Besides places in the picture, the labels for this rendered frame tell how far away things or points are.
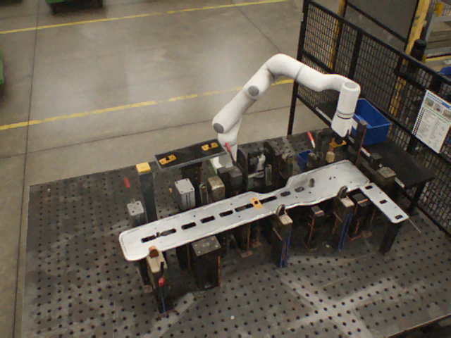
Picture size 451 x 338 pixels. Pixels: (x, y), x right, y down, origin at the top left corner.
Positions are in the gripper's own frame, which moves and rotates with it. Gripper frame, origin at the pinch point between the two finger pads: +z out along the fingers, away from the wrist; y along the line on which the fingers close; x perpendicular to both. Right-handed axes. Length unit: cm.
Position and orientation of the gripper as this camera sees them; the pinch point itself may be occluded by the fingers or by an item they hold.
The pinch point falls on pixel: (338, 139)
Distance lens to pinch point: 219.4
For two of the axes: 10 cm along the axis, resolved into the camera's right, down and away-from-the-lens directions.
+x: 9.1, -2.7, 3.2
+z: -0.1, 7.5, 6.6
